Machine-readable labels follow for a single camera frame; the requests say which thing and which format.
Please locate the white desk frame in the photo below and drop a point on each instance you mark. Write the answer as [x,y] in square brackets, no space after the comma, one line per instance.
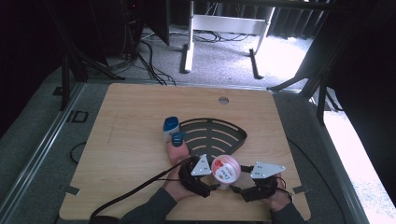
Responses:
[230,24]

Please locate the white bottle with blue cap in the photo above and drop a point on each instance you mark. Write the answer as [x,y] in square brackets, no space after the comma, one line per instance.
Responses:
[171,124]

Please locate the black rectangular floor bracket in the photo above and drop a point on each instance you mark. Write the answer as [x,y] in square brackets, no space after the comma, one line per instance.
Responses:
[74,116]

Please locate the black fan-shaped slotted rack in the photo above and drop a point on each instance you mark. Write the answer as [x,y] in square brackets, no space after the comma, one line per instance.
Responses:
[232,133]

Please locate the person's left hand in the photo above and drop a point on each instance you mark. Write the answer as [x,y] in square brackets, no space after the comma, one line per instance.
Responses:
[177,191]

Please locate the pink bottle with blue cap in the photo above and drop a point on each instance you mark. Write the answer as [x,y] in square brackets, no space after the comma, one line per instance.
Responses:
[177,152]

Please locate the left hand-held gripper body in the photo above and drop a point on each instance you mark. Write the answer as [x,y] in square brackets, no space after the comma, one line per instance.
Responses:
[193,180]

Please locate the black metal stand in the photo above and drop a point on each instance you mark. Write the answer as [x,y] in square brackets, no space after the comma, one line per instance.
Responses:
[322,96]
[66,81]

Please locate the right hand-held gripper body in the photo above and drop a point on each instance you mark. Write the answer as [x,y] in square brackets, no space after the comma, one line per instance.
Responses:
[264,170]

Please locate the person's right hand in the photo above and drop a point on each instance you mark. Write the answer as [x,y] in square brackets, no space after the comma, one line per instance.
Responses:
[280,199]

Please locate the grey tape piece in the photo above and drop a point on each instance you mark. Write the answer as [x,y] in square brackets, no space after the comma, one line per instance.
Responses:
[301,189]
[71,189]

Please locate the dark curtain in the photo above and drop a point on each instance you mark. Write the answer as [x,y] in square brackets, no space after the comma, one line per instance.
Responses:
[292,21]

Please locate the pink jar with white lid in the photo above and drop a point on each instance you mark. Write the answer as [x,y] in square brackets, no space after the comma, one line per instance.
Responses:
[225,169]

